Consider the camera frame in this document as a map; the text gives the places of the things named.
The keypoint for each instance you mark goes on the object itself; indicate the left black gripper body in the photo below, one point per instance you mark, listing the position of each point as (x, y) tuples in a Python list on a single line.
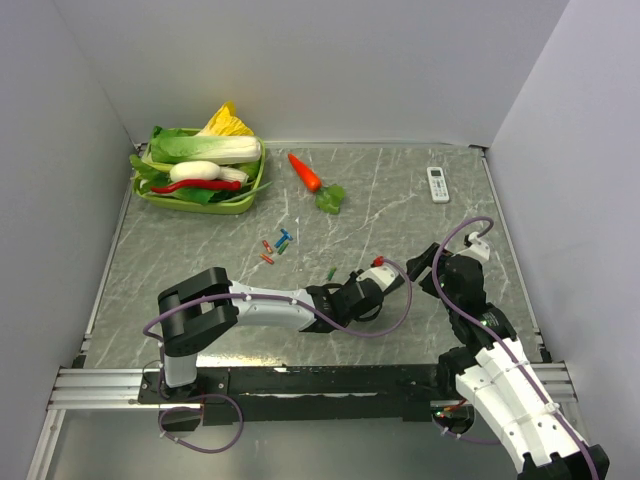
[(357, 318)]

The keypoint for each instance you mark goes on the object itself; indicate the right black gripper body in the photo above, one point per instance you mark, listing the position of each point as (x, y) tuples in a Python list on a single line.
[(426, 260)]

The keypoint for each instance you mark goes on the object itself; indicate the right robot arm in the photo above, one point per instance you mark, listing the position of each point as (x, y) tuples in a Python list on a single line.
[(491, 371)]

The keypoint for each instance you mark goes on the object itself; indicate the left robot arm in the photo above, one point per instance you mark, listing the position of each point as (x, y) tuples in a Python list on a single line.
[(201, 309)]

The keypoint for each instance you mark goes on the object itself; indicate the white remote control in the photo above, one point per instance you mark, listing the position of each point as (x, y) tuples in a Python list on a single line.
[(438, 186)]

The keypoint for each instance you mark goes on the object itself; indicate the blue battery lower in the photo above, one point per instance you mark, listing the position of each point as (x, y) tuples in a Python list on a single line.
[(281, 241)]

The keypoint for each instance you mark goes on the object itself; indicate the blue battery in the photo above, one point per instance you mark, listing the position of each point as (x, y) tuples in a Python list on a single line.
[(281, 241), (286, 233)]

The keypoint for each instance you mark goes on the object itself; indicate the blue battery upper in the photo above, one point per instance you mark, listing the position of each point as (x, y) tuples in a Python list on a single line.
[(286, 233)]

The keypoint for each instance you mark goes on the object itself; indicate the red orange battery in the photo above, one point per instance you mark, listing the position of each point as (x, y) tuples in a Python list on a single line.
[(268, 247)]

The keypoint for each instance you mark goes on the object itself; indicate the orange toy carrot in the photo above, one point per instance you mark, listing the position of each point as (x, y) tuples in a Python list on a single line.
[(328, 198)]

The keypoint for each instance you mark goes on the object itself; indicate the green tray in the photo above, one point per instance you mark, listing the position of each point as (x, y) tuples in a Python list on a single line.
[(189, 170)]

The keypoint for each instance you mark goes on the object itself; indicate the red chili pepper toy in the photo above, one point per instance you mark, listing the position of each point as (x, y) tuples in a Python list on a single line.
[(212, 185)]

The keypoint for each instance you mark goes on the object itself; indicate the white radish toy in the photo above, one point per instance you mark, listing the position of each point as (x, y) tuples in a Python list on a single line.
[(205, 170)]

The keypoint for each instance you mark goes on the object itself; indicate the yellow leaf toy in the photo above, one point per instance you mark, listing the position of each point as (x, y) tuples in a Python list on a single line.
[(225, 122)]

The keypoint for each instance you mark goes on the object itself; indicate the napa cabbage toy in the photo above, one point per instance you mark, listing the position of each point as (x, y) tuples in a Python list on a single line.
[(178, 145)]

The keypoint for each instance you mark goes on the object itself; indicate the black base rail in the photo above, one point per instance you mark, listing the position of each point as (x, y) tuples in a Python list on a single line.
[(304, 393)]

